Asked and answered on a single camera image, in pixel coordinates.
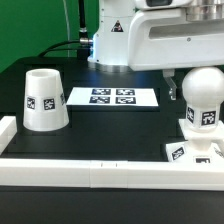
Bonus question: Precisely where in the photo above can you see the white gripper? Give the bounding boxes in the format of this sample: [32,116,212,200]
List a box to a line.
[128,8,224,100]

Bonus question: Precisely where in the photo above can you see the white lamp bulb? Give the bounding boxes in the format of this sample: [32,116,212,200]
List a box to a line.
[182,67,224,132]

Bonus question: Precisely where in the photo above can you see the white lamp base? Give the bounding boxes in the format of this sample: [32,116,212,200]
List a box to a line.
[165,119,224,164]

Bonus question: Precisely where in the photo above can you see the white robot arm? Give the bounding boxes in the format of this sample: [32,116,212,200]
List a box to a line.
[88,0,224,99]

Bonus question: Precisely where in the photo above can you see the white lamp shade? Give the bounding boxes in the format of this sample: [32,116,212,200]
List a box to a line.
[23,69,69,132]

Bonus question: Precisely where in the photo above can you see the white marker sheet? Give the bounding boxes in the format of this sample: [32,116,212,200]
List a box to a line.
[67,87,158,107]

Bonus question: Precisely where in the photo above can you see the black vertical hose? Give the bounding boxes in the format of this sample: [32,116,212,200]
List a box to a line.
[77,0,89,41]

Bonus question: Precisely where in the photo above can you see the black cable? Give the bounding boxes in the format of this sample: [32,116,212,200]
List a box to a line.
[38,37,94,58]

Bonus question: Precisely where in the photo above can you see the white left barrier wall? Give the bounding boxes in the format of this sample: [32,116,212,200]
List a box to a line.
[0,116,17,155]

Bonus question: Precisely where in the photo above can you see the white barrier wall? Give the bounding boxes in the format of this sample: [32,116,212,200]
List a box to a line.
[0,116,17,155]
[0,158,224,191]

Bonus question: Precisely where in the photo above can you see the white front barrier wall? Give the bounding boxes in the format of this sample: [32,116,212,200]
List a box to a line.
[0,158,224,191]

